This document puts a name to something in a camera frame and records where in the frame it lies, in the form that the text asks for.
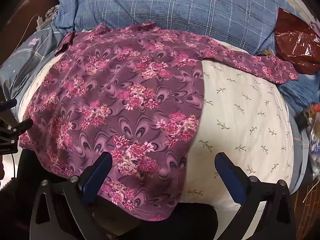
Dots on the blue plaid quilt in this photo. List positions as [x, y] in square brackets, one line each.
[170, 7]

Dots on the person's black pants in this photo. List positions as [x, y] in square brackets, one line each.
[175, 220]

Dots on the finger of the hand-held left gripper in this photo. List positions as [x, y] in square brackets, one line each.
[9, 103]
[23, 124]

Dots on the red plastic bag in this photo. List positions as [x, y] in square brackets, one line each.
[297, 45]

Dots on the clear plastic bag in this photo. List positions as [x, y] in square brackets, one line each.
[315, 140]

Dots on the purple floral shirt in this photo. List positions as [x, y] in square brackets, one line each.
[120, 97]

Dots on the grey blue blanket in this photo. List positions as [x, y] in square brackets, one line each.
[27, 57]

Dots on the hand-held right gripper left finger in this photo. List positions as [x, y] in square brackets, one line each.
[98, 177]

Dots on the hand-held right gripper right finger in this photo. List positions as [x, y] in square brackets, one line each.
[230, 177]

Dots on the cream leaf-print blanket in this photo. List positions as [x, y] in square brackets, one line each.
[245, 120]

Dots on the grey striped cloth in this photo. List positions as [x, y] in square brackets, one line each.
[298, 142]

